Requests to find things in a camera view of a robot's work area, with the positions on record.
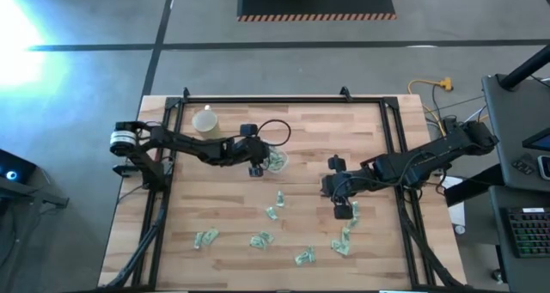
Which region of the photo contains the black box with blue light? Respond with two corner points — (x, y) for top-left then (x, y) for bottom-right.
(0, 149), (39, 186)

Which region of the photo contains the smartphone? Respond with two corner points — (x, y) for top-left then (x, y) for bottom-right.
(536, 154), (550, 181)

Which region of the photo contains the black hazard-striped floor mat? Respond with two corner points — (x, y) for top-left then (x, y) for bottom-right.
(236, 0), (397, 22)

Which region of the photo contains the yellow extension cable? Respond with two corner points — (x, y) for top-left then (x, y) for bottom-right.
(406, 76), (490, 142)

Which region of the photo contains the small black controller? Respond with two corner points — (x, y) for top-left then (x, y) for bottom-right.
(510, 154), (537, 176)

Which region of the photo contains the backlit black keyboard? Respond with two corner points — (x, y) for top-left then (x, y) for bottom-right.
(500, 205), (550, 259)

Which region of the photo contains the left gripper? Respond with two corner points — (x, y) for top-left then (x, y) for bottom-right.
(227, 123), (278, 178)

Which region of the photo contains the tablet screen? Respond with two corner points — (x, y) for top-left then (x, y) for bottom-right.
(522, 127), (550, 153)

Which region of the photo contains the clear plastic bin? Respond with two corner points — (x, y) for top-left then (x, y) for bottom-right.
(260, 143), (290, 174)

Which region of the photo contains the grey desk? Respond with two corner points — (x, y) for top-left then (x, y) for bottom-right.
(480, 72), (550, 193)

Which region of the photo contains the dark keyboard desk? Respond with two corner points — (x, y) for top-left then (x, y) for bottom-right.
(488, 185), (550, 293)

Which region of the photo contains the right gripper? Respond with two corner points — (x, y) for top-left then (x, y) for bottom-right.
(321, 154), (366, 220)

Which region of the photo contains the beige mug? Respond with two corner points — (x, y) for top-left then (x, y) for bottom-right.
(191, 105), (222, 140)

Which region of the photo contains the black aluminium table frame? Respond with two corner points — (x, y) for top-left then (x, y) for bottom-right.
(98, 86), (474, 292)

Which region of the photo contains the black pole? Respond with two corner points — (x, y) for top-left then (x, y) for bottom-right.
(499, 43), (550, 91)

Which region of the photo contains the black camera cable loop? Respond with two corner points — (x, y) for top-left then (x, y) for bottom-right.
(257, 119), (292, 148)

